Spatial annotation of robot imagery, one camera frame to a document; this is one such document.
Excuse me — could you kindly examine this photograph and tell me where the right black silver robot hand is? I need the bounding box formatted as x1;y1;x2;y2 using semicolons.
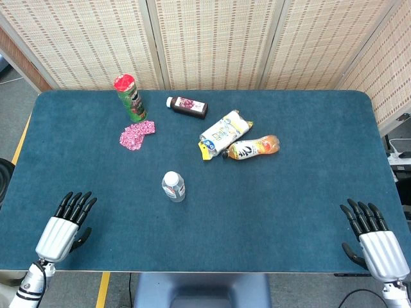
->
339;198;411;284

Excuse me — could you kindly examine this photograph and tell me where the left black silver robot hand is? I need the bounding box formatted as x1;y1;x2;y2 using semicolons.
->
35;191;98;264

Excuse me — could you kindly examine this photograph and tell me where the white bottle cap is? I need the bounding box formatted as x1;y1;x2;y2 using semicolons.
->
162;171;179;186

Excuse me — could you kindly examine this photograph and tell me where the clear plastic bottle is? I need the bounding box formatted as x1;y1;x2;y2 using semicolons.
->
161;171;186;203

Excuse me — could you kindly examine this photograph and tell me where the orange drink bottle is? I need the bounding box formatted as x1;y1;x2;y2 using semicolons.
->
221;134;281;161

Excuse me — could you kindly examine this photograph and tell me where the dark juice bottle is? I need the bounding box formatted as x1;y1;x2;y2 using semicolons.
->
166;96;209;120

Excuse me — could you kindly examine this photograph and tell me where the black round object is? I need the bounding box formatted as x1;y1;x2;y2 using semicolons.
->
0;157;16;208

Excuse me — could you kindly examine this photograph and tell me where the pink patterned packet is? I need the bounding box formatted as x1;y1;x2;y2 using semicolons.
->
119;120;157;151

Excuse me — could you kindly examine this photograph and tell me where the blue felt table mat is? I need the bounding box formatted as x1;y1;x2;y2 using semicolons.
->
0;89;411;273

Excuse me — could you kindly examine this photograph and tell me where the green Pringles can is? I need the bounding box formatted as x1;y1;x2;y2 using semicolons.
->
114;73;148;124

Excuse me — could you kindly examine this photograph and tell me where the woven bamboo screen panel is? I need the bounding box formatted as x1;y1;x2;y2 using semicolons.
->
259;0;404;91
147;0;285;91
0;0;161;91
337;0;411;135

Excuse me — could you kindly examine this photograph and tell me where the white yellow snack package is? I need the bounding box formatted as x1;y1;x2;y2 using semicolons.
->
198;109;254;161

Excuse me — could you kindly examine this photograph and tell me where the black floor cable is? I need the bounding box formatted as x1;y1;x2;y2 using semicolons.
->
337;288;389;308

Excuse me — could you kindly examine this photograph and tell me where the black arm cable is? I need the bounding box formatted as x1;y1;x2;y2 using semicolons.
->
33;260;48;299

